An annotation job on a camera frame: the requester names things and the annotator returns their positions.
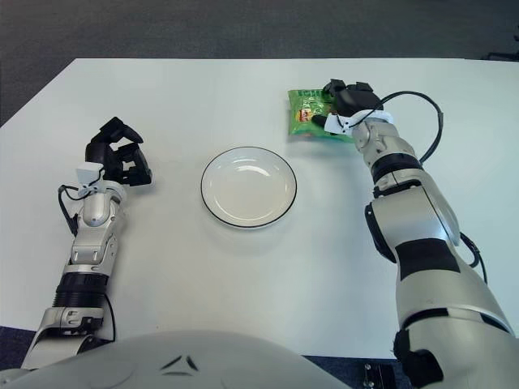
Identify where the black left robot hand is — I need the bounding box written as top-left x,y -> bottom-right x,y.
84,116 -> 154,187

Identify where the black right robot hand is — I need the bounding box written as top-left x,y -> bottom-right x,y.
310,79 -> 384,126

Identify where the green snack chip bag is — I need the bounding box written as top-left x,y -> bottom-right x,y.
285,87 -> 354,143

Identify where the white plate black rim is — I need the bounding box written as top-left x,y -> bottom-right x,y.
200,146 -> 299,232

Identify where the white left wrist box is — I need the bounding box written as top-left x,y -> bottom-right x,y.
75,161 -> 105,195

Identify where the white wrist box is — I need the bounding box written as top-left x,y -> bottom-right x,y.
324,109 -> 395,137
75,161 -> 105,195

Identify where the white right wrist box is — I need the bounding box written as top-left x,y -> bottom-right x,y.
324,109 -> 395,137

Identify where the black floor object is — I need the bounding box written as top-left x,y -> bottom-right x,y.
484,50 -> 519,62

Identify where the grey robot torso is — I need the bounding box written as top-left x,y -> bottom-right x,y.
0,330 -> 366,389

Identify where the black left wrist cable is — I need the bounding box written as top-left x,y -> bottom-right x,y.
58,184 -> 88,236

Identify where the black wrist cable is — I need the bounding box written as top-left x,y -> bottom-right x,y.
379,91 -> 445,163
58,184 -> 88,236

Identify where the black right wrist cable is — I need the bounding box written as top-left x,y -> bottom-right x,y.
379,91 -> 445,163

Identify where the black left elbow cable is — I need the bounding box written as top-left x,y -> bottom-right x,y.
103,291 -> 118,340

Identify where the black elbow cable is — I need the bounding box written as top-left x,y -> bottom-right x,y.
103,291 -> 118,340
460,231 -> 487,283

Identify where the black right elbow cable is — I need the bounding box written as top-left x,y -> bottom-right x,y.
460,231 -> 487,283

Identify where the black metal bracket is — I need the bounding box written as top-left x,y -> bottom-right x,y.
362,363 -> 397,389

